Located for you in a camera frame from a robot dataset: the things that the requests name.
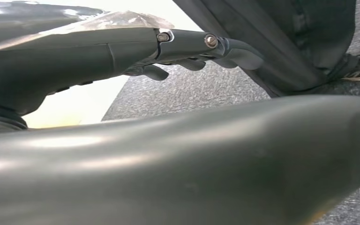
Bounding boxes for person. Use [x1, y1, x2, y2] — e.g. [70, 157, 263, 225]
[173, 0, 360, 98]

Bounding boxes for robot left arm ribbed sleeve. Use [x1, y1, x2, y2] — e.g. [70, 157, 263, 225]
[0, 105, 29, 136]

